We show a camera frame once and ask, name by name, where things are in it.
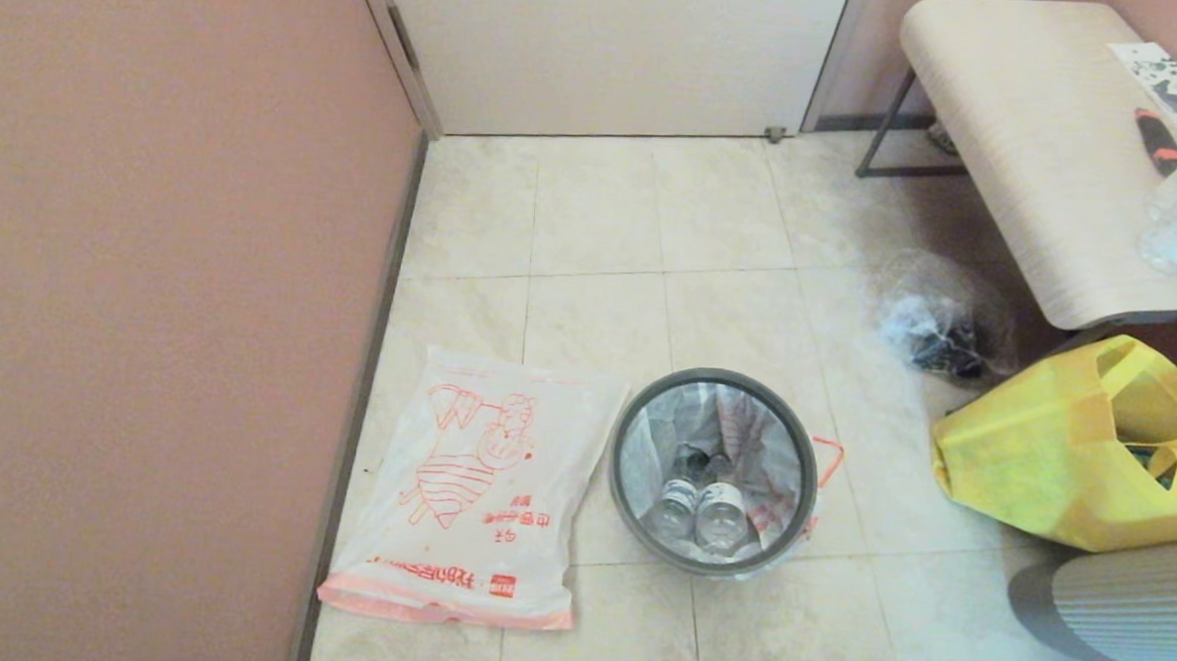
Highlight grey bin retaining ring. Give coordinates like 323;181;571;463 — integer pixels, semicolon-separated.
604;363;824;582

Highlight white plastic bag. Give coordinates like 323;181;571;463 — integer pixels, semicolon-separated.
614;376;849;583

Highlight white trash bag red cartoon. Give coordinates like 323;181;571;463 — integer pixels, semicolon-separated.
316;340;633;635

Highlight clear plastic bag dark contents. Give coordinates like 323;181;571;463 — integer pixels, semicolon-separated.
869;249;1025;385

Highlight yellow fabric tote bag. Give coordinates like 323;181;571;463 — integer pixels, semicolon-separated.
927;326;1177;556

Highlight dark crumpled plastic bottle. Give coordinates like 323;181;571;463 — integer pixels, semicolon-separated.
671;444;733;486

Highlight clear plastic bottle white label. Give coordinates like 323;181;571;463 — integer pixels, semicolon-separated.
695;480;749;554
647;477;700;543

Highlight white door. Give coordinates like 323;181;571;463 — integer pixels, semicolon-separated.
372;0;852;152

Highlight beige bench metal legs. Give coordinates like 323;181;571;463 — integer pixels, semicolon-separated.
850;0;1177;335

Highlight green item in tote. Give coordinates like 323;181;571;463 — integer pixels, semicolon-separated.
1123;444;1177;491

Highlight black orange utility knife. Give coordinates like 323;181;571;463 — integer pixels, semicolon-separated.
1131;107;1177;179

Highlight grey ribbed round object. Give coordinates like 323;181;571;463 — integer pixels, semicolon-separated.
1006;533;1177;661

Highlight black white printed leaflet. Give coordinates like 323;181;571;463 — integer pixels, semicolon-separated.
1104;41;1177;134

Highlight grey wall baseboard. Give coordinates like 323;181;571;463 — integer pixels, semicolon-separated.
286;125;430;661

